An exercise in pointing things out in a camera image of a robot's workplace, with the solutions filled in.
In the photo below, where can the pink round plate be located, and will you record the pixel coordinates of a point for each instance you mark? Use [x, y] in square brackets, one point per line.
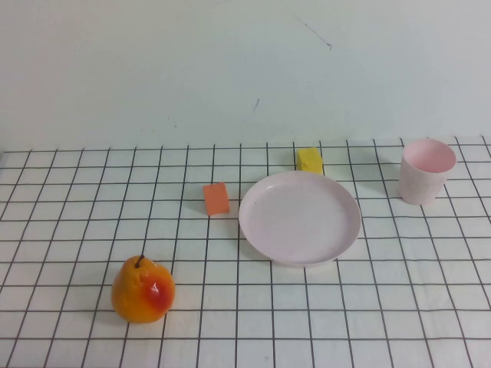
[299, 218]

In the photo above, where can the pink plastic cup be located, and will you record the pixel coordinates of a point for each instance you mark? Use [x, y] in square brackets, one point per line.
[418, 184]

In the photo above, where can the white black grid tablecloth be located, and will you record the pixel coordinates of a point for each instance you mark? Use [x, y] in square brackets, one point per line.
[76, 211]

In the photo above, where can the yellow foam block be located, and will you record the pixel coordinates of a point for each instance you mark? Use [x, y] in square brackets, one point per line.
[308, 161]

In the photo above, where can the orange red toy pear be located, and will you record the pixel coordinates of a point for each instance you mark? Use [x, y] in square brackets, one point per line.
[134, 295]

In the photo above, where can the orange foam block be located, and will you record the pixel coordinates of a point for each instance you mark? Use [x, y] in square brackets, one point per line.
[215, 199]

